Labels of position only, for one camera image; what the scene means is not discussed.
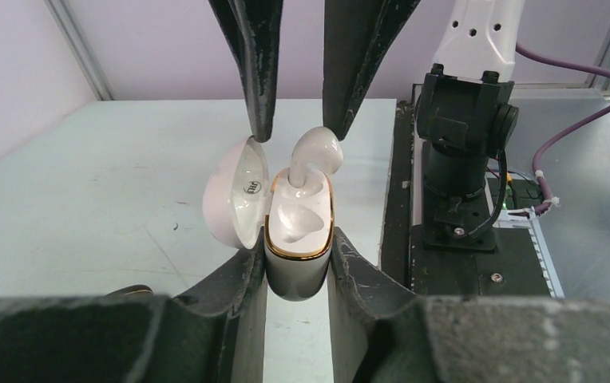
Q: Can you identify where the white earbud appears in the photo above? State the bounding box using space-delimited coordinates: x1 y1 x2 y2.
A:
288 126 344 188

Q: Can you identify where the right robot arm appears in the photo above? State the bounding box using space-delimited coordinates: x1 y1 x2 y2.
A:
203 1 525 260

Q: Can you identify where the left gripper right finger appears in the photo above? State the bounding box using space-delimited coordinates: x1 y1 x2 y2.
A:
327 229 610 382

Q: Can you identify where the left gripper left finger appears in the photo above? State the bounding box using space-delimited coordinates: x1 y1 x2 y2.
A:
0 249 267 382

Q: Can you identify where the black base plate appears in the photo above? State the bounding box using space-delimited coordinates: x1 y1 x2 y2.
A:
378 101 552 297

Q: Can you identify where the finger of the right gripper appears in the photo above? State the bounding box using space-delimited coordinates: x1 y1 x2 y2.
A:
323 0 420 141
209 0 283 143

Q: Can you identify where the white earbud charging case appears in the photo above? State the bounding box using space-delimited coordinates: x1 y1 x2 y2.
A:
203 137 335 302

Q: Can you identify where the grey cable duct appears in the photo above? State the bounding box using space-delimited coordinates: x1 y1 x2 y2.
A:
495 207 565 298

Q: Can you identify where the black earbud charging case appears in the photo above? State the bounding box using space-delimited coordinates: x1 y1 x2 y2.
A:
106 284 153 297

